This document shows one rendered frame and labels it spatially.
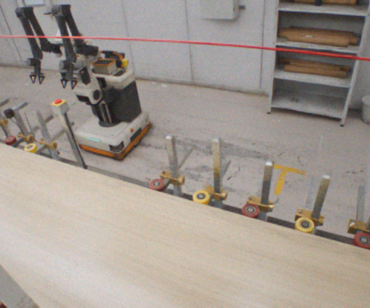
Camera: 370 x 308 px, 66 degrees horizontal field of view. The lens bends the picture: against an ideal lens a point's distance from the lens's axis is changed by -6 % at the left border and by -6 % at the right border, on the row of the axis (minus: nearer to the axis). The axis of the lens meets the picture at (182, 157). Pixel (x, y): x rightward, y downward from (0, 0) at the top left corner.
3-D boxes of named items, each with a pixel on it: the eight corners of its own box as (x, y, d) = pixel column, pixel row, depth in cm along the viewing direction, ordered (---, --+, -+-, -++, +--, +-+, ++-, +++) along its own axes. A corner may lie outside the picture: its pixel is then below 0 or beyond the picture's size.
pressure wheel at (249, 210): (258, 230, 142) (260, 215, 135) (241, 231, 143) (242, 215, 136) (256, 218, 148) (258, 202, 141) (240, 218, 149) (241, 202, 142)
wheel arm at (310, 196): (310, 180, 165) (310, 175, 163) (316, 182, 164) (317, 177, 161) (296, 242, 136) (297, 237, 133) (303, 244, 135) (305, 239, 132)
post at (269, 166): (258, 224, 165) (266, 158, 135) (265, 226, 164) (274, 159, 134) (257, 229, 163) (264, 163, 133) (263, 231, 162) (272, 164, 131)
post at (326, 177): (304, 237, 156) (323, 170, 126) (310, 239, 155) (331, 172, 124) (303, 242, 154) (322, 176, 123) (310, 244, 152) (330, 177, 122)
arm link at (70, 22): (70, -2, 214) (61, -1, 218) (58, 6, 206) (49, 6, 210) (90, 51, 246) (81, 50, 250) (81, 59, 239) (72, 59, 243)
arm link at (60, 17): (64, 5, 210) (54, 5, 215) (59, 6, 206) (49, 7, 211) (79, 59, 237) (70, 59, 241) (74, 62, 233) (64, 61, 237)
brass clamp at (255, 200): (248, 200, 159) (249, 193, 156) (274, 207, 154) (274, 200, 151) (245, 208, 155) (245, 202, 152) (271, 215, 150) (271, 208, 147)
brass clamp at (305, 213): (296, 213, 150) (297, 206, 146) (323, 219, 144) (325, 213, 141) (294, 221, 145) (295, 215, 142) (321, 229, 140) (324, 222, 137)
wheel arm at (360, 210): (356, 190, 155) (358, 184, 152) (363, 191, 154) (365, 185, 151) (352, 256, 126) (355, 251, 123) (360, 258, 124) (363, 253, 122)
